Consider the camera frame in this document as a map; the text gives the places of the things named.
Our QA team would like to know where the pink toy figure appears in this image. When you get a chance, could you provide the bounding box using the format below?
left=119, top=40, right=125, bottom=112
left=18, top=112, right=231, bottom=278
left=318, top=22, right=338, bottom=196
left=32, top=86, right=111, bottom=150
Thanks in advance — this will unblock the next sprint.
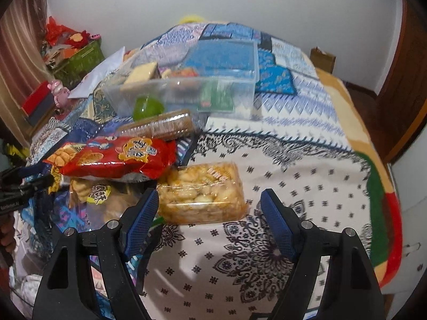
left=47, top=80, right=71, bottom=111

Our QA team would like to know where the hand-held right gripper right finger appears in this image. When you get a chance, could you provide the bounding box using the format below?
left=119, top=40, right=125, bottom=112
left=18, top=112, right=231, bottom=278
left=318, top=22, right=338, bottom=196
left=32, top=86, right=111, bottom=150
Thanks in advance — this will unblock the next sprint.
left=260, top=189, right=388, bottom=320

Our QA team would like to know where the clear packet of yellow crackers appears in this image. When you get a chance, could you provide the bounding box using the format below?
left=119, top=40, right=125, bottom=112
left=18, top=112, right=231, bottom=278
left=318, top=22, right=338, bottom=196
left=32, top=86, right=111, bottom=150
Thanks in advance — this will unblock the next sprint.
left=156, top=162, right=250, bottom=225

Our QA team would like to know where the patterned patchwork bedspread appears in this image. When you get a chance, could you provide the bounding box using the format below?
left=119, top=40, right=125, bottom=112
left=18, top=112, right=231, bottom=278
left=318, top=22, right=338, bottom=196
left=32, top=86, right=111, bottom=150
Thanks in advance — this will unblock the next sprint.
left=20, top=22, right=372, bottom=320

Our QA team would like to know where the brown striped curtain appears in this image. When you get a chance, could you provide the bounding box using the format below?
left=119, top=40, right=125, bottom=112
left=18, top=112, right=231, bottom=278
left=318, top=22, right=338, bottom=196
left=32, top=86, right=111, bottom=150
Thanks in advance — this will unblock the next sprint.
left=0, top=0, right=51, bottom=147

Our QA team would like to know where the cream cracker pack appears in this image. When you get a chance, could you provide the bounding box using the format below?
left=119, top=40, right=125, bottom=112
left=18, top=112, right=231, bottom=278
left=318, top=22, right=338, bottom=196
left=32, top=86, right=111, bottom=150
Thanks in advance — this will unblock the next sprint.
left=121, top=61, right=158, bottom=91

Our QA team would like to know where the red plush toy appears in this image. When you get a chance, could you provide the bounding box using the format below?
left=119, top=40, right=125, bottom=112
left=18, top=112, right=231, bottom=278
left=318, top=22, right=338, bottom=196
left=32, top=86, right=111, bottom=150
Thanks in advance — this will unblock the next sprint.
left=45, top=17, right=101, bottom=49

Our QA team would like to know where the green round snack cup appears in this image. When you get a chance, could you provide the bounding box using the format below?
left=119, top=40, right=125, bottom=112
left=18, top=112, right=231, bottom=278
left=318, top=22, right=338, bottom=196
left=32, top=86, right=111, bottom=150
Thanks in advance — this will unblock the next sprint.
left=133, top=96, right=166, bottom=121

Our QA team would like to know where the cardboard box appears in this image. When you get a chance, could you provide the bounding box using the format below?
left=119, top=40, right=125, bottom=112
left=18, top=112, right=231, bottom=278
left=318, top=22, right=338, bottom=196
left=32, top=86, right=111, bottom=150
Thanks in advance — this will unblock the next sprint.
left=310, top=47, right=336, bottom=73

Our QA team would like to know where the yellow plush toy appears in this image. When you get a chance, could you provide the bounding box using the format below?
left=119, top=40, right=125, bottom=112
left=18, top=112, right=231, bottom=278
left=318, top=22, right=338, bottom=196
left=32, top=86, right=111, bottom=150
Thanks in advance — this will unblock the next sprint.
left=179, top=14, right=209, bottom=25

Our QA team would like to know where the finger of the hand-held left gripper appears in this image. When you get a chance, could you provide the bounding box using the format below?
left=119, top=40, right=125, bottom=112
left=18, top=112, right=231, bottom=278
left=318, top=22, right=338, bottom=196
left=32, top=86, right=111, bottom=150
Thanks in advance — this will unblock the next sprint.
left=15, top=166, right=56, bottom=197

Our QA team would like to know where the green plastic crate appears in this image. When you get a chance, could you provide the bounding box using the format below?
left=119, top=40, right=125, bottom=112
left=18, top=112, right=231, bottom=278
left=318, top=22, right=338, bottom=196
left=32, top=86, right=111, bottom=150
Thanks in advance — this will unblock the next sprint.
left=53, top=39, right=105, bottom=90

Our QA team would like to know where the clear plastic container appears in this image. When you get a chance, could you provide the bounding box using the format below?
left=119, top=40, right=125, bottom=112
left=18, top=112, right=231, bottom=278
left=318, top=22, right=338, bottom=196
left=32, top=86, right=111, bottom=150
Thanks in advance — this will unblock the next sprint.
left=99, top=39, right=260, bottom=121

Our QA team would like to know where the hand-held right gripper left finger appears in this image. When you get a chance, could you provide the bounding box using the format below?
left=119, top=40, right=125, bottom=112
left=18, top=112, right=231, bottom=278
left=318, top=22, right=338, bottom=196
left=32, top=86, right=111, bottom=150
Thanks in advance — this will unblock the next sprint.
left=31, top=189, right=160, bottom=320

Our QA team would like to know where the white plastic bag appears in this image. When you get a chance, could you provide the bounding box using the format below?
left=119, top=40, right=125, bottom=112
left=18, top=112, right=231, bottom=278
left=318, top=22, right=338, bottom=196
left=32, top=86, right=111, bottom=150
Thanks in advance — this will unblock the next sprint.
left=68, top=48, right=126, bottom=99

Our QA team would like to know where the green snack packet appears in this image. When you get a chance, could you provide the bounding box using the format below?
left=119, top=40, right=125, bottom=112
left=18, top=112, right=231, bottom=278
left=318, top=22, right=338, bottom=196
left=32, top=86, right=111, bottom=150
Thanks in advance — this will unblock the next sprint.
left=197, top=83, right=235, bottom=113

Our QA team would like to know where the person's left hand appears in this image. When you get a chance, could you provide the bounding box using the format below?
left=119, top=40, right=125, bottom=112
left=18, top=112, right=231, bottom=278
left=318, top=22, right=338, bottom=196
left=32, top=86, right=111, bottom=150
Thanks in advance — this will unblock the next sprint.
left=0, top=214, right=16, bottom=268

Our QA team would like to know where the red snack bag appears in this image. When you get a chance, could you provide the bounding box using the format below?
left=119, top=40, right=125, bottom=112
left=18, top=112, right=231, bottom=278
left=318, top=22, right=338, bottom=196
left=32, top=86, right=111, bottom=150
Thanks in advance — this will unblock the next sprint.
left=43, top=135, right=177, bottom=181

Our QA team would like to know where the red box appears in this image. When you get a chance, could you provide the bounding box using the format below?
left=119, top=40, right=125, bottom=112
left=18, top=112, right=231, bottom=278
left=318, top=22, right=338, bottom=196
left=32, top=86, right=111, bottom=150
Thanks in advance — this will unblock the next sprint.
left=21, top=81, right=57, bottom=121

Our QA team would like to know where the striped fleece blanket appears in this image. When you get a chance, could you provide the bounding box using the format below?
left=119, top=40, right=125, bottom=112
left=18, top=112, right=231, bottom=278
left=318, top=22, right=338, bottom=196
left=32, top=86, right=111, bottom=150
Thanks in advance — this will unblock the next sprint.
left=314, top=68, right=403, bottom=289

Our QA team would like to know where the brown biscuit sleeve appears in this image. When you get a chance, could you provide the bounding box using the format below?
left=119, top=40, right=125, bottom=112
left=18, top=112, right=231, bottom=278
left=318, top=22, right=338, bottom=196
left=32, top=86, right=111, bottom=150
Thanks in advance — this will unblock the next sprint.
left=115, top=109, right=201, bottom=141

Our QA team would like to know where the orange snack packet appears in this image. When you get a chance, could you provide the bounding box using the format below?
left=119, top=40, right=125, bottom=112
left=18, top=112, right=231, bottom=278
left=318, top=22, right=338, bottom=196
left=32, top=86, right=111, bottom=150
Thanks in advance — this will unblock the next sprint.
left=172, top=67, right=198, bottom=78

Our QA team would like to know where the cookie bag with yellow label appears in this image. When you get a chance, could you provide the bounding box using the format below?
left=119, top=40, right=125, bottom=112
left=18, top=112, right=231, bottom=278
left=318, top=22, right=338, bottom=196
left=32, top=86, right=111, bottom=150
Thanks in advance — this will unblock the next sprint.
left=68, top=177, right=141, bottom=229

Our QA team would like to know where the white cabinet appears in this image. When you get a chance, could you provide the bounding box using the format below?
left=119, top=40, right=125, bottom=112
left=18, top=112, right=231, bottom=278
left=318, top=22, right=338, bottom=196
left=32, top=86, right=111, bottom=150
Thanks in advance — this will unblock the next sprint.
left=383, top=147, right=427, bottom=310

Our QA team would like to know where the wooden door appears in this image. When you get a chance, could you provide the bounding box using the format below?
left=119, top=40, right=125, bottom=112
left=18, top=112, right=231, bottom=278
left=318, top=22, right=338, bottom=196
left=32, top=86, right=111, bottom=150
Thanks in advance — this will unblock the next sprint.
left=376, top=0, right=427, bottom=164

